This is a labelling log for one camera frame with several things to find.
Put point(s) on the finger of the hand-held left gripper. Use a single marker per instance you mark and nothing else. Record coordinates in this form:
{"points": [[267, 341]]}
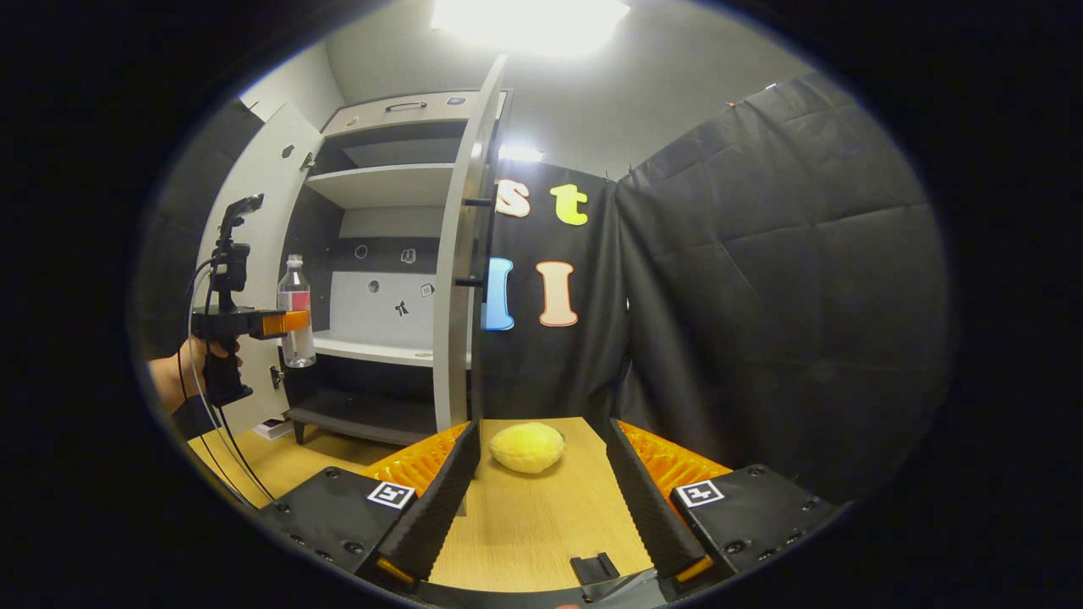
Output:
{"points": [[286, 324]]}

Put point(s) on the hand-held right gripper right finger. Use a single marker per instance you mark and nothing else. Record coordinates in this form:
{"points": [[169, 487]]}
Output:
{"points": [[647, 499]]}

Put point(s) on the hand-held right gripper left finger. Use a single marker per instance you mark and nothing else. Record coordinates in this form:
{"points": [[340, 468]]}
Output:
{"points": [[440, 499]]}

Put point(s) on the clear plastic bottle red label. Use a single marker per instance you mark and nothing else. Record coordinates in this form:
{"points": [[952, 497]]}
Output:
{"points": [[296, 348]]}

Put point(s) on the yellow plush coaster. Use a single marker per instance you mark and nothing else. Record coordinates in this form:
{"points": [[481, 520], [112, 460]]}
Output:
{"points": [[526, 448]]}

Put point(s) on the grey cabinet door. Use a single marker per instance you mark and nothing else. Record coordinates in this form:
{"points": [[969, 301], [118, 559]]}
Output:
{"points": [[453, 355], [272, 152]]}

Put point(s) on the grey cabinet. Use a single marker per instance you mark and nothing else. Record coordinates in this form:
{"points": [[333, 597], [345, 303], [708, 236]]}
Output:
{"points": [[381, 182]]}

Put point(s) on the grey cabinet drawer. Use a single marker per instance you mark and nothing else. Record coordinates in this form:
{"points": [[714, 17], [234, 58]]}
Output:
{"points": [[372, 118]]}

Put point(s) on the small white box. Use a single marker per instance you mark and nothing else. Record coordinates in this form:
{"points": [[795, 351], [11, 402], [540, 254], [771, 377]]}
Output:
{"points": [[272, 430]]}

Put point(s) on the black backdrop cloth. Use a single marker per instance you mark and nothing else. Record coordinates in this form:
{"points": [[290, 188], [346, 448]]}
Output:
{"points": [[761, 254]]}

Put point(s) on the small ceiling light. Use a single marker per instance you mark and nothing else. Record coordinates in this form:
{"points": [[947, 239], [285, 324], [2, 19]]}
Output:
{"points": [[520, 154]]}

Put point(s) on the large ceiling light panel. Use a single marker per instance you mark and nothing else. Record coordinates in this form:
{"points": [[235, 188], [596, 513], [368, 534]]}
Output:
{"points": [[529, 24]]}

